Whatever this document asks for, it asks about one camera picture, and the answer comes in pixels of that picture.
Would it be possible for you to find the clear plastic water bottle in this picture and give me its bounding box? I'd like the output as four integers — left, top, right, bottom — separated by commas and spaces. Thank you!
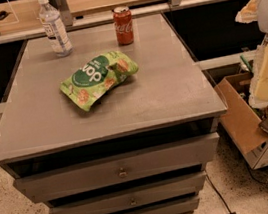
37, 0, 73, 57

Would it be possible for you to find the cardboard box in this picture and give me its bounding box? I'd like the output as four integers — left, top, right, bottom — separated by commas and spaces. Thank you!
216, 73, 268, 169

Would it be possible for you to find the red Coca-Cola can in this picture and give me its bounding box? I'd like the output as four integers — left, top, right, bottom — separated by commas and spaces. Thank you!
113, 6, 134, 45

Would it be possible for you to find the grey drawer cabinet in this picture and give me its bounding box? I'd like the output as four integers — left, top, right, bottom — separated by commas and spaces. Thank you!
0, 14, 225, 214

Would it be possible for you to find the green snack bag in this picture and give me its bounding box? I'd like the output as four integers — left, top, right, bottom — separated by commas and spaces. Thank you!
60, 51, 139, 112

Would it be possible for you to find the green handled brush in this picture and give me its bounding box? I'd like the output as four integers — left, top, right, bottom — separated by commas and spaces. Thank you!
239, 55, 253, 73

